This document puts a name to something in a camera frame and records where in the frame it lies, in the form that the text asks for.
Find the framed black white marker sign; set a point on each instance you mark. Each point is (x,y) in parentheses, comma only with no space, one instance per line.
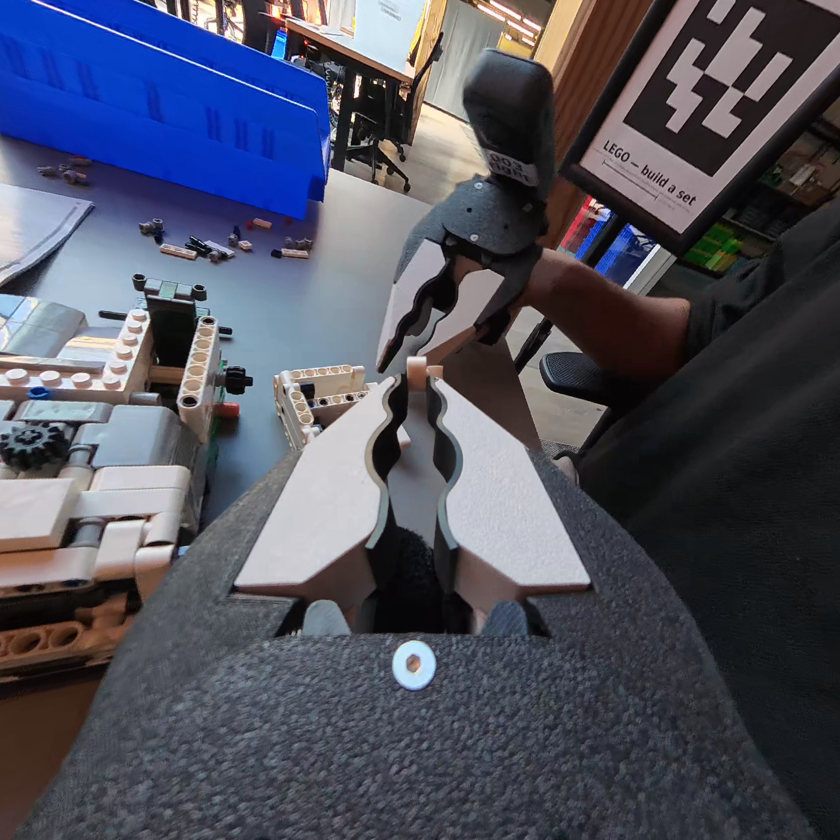
(722,65)

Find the person's right forearm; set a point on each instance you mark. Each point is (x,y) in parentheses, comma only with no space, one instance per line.
(604,308)

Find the wooden post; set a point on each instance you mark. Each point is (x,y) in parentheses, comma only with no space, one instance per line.
(590,65)

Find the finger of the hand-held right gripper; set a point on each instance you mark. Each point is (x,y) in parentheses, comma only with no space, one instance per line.
(410,289)
(476,295)

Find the white lego beam frame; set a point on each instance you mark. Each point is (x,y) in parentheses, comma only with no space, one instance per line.
(328,377)

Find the black sign pole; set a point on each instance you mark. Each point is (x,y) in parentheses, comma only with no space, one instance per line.
(533,344)

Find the stack of blue crates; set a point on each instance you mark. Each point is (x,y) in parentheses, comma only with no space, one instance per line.
(630,249)

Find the stack of green crates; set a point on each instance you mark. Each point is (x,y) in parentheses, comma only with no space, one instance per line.
(715,249)

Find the black office chair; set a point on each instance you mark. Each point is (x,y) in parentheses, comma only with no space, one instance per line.
(577,374)
(387,111)

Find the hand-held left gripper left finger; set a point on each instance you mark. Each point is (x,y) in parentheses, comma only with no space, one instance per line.
(315,512)

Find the blue plastic bin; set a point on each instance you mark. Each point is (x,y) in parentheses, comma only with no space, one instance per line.
(164,118)

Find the small white lego connector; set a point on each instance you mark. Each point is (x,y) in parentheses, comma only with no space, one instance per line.
(417,374)

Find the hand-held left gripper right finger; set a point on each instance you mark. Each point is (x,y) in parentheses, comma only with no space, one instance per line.
(512,518)

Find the white grey green lego vehicle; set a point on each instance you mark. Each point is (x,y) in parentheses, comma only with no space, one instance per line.
(111,499)

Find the lego instruction booklet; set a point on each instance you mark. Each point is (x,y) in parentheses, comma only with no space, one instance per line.
(33,229)

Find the wooden desk black legs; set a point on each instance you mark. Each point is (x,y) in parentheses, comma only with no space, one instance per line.
(367,56)

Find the scattered small lego pieces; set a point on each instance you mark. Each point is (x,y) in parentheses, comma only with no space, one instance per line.
(177,250)

